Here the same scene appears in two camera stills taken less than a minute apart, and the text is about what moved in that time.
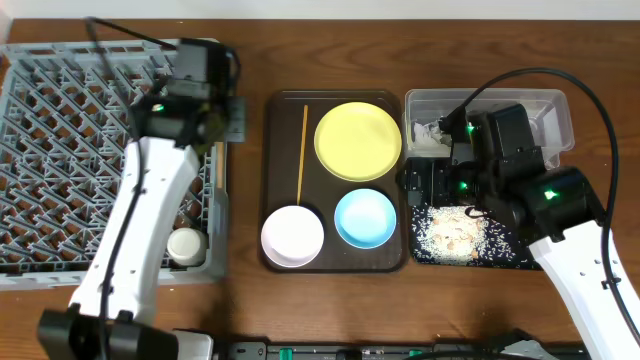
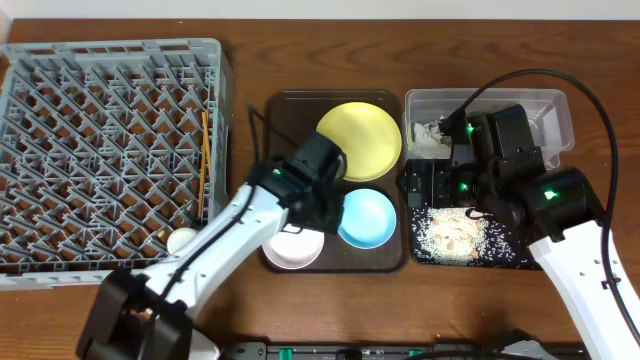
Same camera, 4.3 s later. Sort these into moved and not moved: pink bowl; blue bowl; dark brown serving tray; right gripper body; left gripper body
Moved: left gripper body
Not moved: blue bowl; pink bowl; right gripper body; dark brown serving tray
